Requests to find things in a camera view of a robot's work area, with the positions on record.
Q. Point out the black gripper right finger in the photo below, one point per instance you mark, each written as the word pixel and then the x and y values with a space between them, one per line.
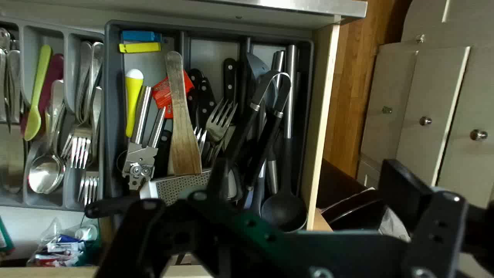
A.
pixel 438 232

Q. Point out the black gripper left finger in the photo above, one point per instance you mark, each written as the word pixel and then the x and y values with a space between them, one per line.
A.
pixel 134 233

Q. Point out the open wooden drawer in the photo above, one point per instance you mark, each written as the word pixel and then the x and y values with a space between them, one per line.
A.
pixel 322 128

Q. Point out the silver table knife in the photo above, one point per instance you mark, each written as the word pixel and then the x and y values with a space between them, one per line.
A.
pixel 4 77
pixel 15 82

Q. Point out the silver dinner fork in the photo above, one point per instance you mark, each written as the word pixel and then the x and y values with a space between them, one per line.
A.
pixel 78 148
pixel 89 187

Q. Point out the dark frying pan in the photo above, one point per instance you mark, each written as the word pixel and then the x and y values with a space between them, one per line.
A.
pixel 356 205

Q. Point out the silver cabinet knob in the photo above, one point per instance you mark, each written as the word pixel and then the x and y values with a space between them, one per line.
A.
pixel 425 120
pixel 479 134
pixel 387 109

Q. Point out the wooden spatula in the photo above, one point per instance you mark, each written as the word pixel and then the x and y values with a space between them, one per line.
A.
pixel 183 139

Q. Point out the dark grey utensil tray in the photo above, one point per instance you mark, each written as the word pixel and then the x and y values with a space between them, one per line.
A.
pixel 114 128

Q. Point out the green cardboard box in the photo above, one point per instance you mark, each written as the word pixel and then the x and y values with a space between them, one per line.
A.
pixel 4 236

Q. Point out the red plastic utensil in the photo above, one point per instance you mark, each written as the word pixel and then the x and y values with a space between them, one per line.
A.
pixel 164 94

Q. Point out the large silver serving fork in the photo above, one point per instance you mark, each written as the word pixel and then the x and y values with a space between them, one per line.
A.
pixel 220 120

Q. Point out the light grey cutlery tray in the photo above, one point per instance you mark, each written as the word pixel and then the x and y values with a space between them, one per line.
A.
pixel 66 102

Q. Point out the black ladle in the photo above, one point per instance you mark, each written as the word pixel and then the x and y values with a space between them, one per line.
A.
pixel 283 210

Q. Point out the cream cabinet with knobs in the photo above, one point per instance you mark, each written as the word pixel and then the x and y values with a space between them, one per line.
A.
pixel 442 77

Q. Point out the green plastic spoon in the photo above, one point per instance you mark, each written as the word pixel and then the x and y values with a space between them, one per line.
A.
pixel 38 97

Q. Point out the maroon plastic spoon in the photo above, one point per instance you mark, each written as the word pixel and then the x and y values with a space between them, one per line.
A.
pixel 55 71

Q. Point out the yellow bag clip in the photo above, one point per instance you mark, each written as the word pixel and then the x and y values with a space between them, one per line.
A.
pixel 140 46

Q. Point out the blue bag clip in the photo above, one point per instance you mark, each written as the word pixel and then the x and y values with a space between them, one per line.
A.
pixel 140 35

